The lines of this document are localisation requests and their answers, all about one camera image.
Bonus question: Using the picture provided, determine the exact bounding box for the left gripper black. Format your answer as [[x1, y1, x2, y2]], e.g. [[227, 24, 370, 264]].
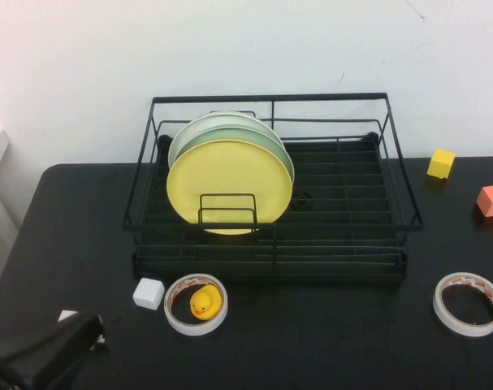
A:
[[0, 311, 106, 390]]

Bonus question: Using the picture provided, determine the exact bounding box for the yellow plate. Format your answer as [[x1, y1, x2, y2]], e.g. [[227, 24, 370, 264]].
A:
[[166, 139, 293, 236]]

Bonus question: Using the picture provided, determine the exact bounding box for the pale cream plate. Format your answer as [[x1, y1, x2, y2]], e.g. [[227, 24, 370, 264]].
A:
[[167, 112, 286, 167]]

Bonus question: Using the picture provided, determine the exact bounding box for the mint green plate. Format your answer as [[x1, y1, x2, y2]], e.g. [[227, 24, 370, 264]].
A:
[[173, 125, 296, 192]]

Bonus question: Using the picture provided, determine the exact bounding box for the white power adapter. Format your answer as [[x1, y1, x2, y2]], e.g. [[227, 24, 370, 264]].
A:
[[58, 310, 108, 351]]

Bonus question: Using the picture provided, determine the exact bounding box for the white cube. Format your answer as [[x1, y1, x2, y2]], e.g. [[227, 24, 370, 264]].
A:
[[132, 277, 166, 312]]

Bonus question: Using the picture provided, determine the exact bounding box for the white tape roll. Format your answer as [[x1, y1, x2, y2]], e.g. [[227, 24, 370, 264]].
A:
[[163, 273, 230, 337], [432, 271, 493, 338]]

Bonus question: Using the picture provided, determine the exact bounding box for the yellow rubber duck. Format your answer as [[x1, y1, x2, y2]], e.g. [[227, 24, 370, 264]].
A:
[[188, 284, 223, 322]]

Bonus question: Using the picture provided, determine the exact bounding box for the yellow cube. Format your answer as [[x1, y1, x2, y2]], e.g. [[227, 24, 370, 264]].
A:
[[427, 148, 457, 180]]

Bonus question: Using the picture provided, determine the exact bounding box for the orange cube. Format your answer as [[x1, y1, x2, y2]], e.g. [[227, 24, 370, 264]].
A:
[[476, 184, 493, 219]]

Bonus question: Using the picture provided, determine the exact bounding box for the black wire dish rack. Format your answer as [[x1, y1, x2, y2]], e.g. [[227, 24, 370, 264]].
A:
[[122, 92, 424, 285]]

